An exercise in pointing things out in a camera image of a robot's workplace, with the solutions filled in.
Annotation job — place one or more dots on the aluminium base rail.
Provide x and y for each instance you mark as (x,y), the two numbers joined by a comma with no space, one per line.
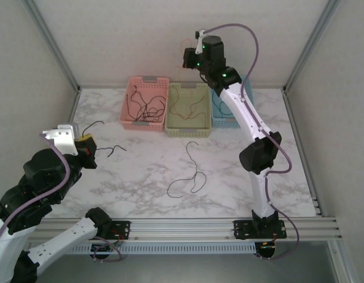
(185,230)

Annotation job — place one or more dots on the aluminium frame leg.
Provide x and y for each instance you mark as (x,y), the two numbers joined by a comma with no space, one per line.
(341,265)

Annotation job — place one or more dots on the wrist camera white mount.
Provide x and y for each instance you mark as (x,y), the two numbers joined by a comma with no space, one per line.
(62,140)
(199,41)

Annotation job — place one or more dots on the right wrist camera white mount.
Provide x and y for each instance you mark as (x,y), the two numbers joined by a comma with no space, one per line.
(199,41)

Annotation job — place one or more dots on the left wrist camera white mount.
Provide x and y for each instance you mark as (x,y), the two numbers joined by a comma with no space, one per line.
(62,140)

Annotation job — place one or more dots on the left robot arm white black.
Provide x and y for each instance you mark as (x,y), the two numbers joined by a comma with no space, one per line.
(76,233)

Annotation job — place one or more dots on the light green plastic basket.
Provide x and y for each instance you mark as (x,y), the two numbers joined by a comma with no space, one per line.
(188,132)

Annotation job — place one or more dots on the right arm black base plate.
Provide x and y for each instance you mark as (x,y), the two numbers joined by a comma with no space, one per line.
(244,230)

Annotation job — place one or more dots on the aluminium frame post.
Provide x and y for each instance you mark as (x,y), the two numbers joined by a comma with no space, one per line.
(311,44)
(53,41)

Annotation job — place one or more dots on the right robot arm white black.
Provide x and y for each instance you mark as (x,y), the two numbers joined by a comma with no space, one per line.
(246,118)

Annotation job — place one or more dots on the blue plastic basket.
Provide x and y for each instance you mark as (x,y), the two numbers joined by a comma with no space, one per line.
(223,122)

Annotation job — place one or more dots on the pink plastic basket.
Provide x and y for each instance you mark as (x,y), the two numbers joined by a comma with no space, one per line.
(140,126)

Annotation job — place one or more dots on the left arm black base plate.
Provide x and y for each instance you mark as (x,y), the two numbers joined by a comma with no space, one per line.
(121,228)

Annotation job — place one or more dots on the aluminium table side rail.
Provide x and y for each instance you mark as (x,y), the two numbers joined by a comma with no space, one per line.
(76,100)
(305,147)

